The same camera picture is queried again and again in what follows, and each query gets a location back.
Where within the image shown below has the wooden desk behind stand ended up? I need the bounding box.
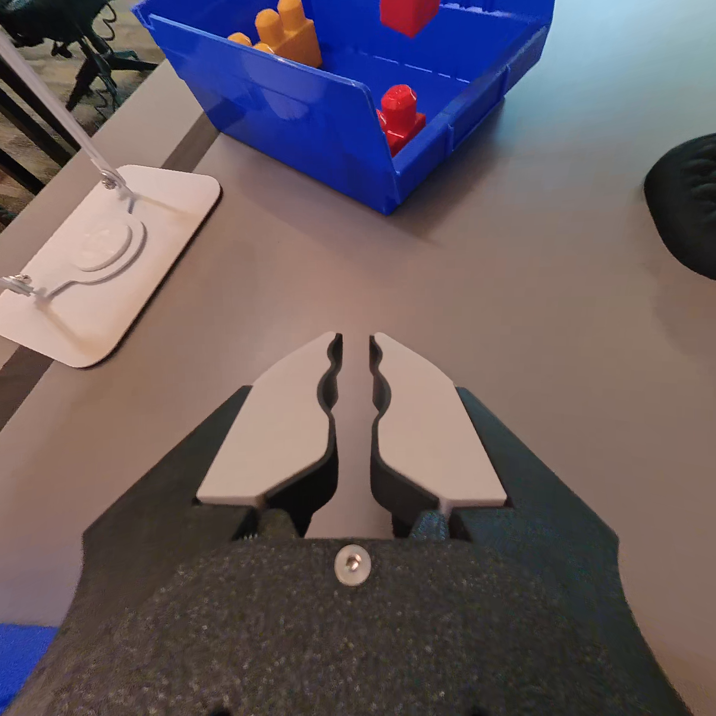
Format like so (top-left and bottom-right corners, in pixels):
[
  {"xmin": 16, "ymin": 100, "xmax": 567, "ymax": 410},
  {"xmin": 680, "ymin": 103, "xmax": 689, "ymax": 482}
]
[{"xmin": 0, "ymin": 53, "xmax": 85, "ymax": 194}]

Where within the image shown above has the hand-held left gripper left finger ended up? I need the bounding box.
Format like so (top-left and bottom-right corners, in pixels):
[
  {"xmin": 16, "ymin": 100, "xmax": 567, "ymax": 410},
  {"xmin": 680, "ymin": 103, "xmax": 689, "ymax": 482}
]
[{"xmin": 196, "ymin": 332, "xmax": 343, "ymax": 538}]

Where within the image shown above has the blue bin with block pile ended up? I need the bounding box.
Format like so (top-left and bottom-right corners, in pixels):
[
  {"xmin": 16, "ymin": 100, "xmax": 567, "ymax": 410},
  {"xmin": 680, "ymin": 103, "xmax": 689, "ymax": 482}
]
[{"xmin": 131, "ymin": 0, "xmax": 556, "ymax": 216}]

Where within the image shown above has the instruction sheet on white stand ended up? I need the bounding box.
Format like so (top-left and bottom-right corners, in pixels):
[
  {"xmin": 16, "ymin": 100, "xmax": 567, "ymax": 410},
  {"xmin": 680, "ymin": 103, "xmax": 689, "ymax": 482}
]
[{"xmin": 0, "ymin": 25, "xmax": 222, "ymax": 368}]

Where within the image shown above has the blue bin for built steps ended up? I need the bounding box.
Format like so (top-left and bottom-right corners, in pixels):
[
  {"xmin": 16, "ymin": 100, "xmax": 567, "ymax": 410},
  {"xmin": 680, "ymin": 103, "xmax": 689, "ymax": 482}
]
[{"xmin": 0, "ymin": 622, "xmax": 57, "ymax": 700}]

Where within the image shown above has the black rounded pad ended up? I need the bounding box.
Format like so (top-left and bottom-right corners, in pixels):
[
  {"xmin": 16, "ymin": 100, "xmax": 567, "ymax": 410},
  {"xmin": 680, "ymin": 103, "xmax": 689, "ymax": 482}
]
[{"xmin": 643, "ymin": 133, "xmax": 716, "ymax": 280}]

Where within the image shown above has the black office chair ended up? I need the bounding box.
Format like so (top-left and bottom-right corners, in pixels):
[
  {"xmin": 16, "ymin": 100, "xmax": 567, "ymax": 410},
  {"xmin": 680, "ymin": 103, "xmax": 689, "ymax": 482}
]
[{"xmin": 0, "ymin": 0, "xmax": 160, "ymax": 113}]

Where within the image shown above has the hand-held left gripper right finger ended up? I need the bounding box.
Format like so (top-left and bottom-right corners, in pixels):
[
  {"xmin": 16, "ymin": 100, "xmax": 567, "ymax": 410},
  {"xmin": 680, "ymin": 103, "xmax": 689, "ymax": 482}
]
[{"xmin": 369, "ymin": 332, "xmax": 508, "ymax": 539}]

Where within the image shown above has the red mega block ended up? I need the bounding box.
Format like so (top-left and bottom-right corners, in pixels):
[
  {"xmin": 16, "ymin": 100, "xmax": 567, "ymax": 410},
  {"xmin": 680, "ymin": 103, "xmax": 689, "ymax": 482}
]
[
  {"xmin": 379, "ymin": 0, "xmax": 441, "ymax": 39},
  {"xmin": 376, "ymin": 84, "xmax": 427, "ymax": 158}
]

